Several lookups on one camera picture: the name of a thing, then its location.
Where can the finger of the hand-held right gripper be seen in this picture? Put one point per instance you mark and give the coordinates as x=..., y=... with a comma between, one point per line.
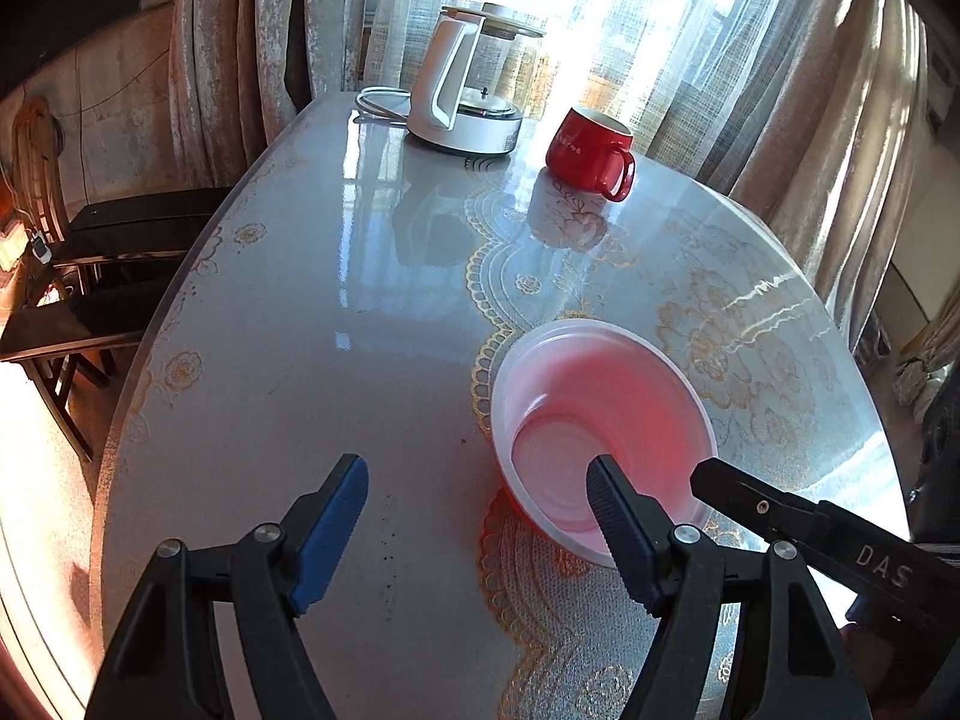
x=742, y=499

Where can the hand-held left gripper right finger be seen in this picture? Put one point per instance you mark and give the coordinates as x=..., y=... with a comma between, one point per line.
x=615, y=525

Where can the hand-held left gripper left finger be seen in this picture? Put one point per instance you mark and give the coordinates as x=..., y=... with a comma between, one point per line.
x=334, y=532

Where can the red bowl with white inside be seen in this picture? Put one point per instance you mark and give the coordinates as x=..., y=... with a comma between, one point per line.
x=600, y=397

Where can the dark wooden chair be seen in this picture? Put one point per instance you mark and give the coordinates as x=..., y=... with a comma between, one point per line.
x=135, y=217
x=75, y=322

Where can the beige velvet curtain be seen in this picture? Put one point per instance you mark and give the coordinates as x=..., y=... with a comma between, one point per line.
x=247, y=52
x=840, y=165

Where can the red mug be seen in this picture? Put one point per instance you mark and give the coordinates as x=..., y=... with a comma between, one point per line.
x=581, y=150

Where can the white glass electric kettle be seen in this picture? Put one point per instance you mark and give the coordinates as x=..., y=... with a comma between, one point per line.
x=442, y=90

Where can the sheer white curtain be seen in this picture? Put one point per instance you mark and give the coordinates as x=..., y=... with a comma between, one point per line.
x=660, y=37

